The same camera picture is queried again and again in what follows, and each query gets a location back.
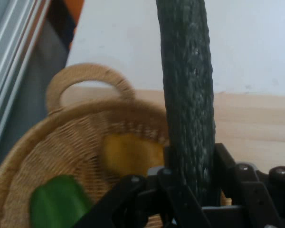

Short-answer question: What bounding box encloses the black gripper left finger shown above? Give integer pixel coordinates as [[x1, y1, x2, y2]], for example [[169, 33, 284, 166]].
[[73, 145, 212, 228]]

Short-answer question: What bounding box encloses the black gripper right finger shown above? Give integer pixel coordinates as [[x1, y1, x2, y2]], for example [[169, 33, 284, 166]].
[[214, 142, 285, 228]]

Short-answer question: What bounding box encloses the long dark green cucumber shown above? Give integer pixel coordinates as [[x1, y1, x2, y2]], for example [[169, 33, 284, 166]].
[[155, 0, 217, 208]]

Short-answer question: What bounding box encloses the green toy bell pepper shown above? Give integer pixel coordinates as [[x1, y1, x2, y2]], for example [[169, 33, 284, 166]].
[[29, 174, 94, 228]]

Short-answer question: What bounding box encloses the woven wicker basket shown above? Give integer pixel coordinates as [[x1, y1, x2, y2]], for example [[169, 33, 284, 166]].
[[0, 62, 232, 228]]

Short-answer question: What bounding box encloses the horizontal aluminium rail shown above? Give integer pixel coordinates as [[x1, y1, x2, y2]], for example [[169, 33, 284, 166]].
[[0, 0, 51, 156]]

